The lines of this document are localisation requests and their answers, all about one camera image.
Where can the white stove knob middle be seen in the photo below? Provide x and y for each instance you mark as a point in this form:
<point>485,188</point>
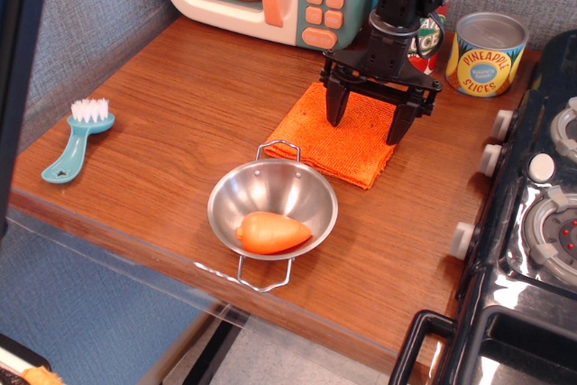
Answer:
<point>489,159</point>

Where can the orange toy carrot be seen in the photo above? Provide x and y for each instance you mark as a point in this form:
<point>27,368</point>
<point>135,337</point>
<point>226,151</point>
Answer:
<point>267,233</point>

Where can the pineapple slices can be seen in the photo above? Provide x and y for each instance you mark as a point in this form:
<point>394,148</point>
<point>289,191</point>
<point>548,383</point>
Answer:
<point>486,52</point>

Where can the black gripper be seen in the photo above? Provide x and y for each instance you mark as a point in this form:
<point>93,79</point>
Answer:
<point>378,67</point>

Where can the steel bowl with handles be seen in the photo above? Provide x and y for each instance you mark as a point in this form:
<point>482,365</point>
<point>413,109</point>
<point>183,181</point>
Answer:
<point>277,182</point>

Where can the tomato sauce can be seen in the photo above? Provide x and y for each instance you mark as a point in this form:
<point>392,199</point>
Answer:
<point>423,51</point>

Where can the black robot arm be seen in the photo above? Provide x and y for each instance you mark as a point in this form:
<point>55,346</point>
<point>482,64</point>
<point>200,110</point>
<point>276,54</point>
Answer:
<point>403,13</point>

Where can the white stove knob rear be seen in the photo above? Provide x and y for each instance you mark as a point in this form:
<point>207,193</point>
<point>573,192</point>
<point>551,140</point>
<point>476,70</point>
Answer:
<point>501,124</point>

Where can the teal dish brush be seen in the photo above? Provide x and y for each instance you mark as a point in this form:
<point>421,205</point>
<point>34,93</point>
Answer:
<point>88,116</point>

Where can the white stove knob front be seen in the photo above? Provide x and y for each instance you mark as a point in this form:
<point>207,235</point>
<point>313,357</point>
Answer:
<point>462,237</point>

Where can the black toy stove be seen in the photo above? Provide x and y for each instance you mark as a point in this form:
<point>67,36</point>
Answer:
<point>516,316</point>

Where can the orange fuzzy object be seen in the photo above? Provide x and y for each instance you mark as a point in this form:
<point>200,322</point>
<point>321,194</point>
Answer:
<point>41,376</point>

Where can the orange towel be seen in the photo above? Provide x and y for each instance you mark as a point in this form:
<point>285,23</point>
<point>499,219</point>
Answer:
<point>355,151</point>

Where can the white stove knob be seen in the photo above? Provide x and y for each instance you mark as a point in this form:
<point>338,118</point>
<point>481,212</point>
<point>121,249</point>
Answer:
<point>501,124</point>
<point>462,237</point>
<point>489,159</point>

